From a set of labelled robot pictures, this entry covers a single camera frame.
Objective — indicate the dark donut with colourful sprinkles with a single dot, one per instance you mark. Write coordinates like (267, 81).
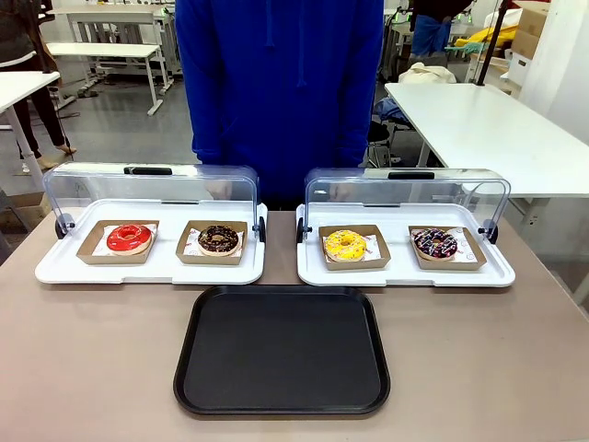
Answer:
(423, 243)

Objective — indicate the blue denim garment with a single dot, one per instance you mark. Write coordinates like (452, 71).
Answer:
(389, 112)

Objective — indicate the red glazed donut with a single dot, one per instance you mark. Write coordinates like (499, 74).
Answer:
(116, 241)

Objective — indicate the chocolate donut with nuts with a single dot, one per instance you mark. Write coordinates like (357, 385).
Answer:
(206, 241)

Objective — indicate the white display case base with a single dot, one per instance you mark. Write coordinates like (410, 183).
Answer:
(405, 277)
(152, 272)

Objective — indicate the brown cardboard donut tray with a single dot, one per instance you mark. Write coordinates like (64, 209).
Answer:
(89, 255)
(382, 263)
(184, 259)

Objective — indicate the person in blue hoodie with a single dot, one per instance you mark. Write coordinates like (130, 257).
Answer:
(276, 92)

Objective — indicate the yellow cloth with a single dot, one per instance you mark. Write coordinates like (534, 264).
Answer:
(499, 34)

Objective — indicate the dark chocolate donut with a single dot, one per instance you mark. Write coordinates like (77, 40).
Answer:
(478, 258)

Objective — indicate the white table with round leg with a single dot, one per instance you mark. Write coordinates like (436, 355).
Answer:
(18, 87)

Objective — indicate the white storage box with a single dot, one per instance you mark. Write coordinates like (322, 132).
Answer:
(520, 71)

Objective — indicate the black lid hinge knob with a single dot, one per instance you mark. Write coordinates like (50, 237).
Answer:
(492, 231)
(300, 230)
(261, 229)
(60, 226)

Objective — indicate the transparent display case lid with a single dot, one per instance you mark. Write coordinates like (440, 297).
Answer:
(152, 186)
(405, 191)

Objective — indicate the background person in dark clothes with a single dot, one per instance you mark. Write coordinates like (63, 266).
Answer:
(18, 41)

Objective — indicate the brown cardboard box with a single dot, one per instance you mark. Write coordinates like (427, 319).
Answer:
(531, 27)

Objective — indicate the black pole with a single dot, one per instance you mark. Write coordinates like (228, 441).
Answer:
(488, 50)

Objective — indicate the background person in blue apron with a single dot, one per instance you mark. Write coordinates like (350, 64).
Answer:
(430, 32)

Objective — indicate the yellow sprinkled donut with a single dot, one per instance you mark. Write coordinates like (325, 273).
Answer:
(333, 246)

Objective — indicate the beige fabric bag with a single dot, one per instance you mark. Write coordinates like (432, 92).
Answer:
(425, 73)

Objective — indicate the large white table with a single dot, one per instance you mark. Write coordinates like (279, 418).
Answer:
(483, 133)

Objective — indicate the black stool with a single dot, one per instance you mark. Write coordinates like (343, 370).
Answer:
(379, 138)

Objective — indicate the person's left hand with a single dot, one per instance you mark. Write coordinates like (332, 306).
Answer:
(341, 191)

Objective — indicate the person's right hand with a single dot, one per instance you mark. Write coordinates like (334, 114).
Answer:
(219, 189)

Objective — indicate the black plastic serving tray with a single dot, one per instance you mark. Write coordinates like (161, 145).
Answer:
(281, 350)

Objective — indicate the white workbench with shelf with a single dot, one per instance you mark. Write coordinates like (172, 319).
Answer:
(110, 14)

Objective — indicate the white table with angled legs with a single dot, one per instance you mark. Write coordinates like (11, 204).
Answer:
(106, 50)

